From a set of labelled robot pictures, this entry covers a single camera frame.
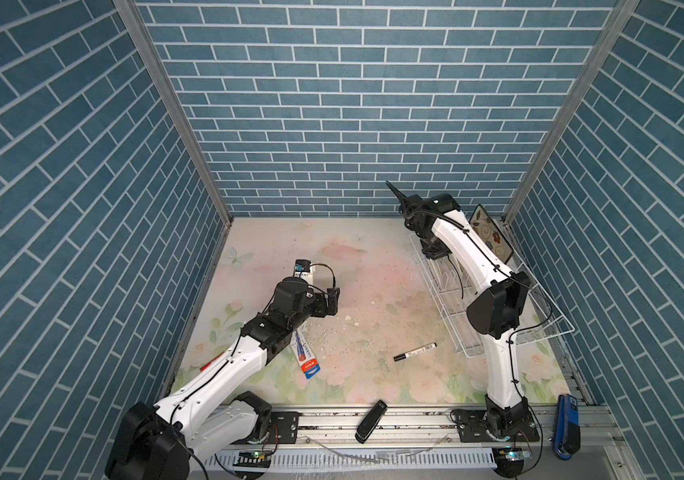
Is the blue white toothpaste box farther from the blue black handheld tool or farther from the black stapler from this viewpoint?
the blue black handheld tool

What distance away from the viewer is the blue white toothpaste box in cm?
84

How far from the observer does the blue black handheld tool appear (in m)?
0.69

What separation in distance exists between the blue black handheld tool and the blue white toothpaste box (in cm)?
64
